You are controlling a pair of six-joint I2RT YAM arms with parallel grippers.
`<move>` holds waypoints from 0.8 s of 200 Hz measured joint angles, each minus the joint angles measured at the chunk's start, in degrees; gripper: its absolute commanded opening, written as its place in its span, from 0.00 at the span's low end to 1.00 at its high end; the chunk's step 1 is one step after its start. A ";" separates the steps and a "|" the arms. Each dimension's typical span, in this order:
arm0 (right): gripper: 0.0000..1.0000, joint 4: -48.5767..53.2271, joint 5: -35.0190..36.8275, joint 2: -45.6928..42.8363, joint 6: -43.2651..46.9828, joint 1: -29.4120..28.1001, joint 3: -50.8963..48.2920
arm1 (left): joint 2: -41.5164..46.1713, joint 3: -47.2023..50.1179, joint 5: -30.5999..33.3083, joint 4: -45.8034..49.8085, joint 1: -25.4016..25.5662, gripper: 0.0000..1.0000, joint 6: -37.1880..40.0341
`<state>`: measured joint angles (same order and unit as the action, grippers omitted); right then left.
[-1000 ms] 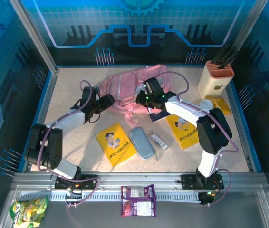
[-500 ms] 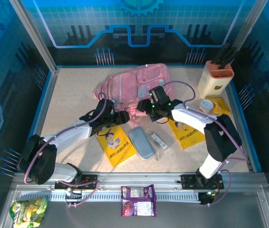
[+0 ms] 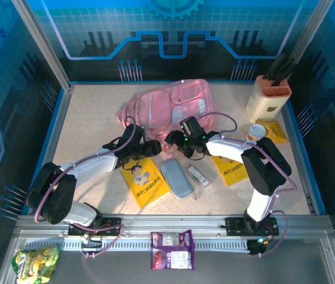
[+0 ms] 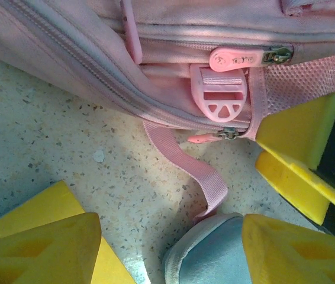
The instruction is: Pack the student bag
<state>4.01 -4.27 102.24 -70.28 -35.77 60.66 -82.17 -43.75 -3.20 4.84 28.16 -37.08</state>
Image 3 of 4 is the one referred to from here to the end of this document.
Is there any small white box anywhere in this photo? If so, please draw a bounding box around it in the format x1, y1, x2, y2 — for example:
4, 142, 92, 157
186, 164, 210, 188

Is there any yellow blue cartoon book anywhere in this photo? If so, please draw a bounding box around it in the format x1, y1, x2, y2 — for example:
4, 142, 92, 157
120, 156, 171, 209
211, 155, 250, 187

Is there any grey pencil case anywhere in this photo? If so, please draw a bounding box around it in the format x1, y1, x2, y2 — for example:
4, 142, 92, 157
160, 158, 194, 201

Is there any pink student backpack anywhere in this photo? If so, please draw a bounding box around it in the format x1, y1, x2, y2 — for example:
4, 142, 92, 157
116, 78, 218, 157

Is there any yellow snack bag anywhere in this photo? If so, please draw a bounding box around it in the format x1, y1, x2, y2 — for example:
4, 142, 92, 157
256, 118, 289, 145

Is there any green snack bag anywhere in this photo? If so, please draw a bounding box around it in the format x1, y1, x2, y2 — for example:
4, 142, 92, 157
11, 243, 61, 284

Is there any orange white can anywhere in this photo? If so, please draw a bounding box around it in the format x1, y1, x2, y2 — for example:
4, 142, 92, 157
246, 123, 268, 145

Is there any cream knife block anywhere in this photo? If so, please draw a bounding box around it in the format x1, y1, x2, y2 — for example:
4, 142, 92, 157
246, 75, 292, 124

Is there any purple snack packet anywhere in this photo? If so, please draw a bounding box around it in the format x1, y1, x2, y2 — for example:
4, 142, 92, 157
150, 230, 194, 249
150, 246, 197, 271

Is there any small black controller board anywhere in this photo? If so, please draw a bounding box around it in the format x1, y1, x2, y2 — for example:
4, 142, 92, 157
247, 235, 275, 257
80, 233, 103, 260

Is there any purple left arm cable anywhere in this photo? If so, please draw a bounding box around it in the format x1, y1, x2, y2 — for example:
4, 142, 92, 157
33, 115, 137, 260

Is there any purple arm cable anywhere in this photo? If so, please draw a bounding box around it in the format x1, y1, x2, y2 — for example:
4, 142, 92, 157
198, 112, 298, 258
33, 115, 137, 260

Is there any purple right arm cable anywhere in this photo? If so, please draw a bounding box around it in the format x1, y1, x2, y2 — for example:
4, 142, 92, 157
198, 112, 298, 258

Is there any aluminium frame beam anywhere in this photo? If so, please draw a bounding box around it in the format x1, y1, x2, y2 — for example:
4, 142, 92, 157
13, 214, 334, 237

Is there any aluminium table side rail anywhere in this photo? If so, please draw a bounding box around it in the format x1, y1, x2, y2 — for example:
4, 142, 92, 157
282, 102, 327, 215
22, 84, 74, 215

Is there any slotted cable duct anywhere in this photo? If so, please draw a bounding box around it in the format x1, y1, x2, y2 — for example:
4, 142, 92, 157
25, 238, 251, 253

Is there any aluminium frame post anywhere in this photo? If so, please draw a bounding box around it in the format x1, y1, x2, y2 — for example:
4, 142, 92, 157
11, 0, 74, 91
285, 0, 334, 64

